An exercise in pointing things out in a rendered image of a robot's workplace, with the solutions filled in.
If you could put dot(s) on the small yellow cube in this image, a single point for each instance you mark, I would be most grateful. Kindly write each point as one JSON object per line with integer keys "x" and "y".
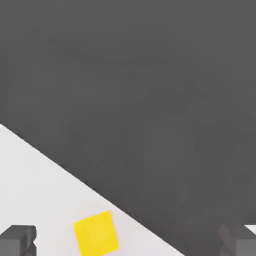
{"x": 96, "y": 234}

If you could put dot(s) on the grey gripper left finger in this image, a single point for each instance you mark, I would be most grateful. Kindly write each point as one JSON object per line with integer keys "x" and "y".
{"x": 15, "y": 241}

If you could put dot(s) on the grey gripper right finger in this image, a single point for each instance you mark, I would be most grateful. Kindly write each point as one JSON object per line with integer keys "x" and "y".
{"x": 238, "y": 243}

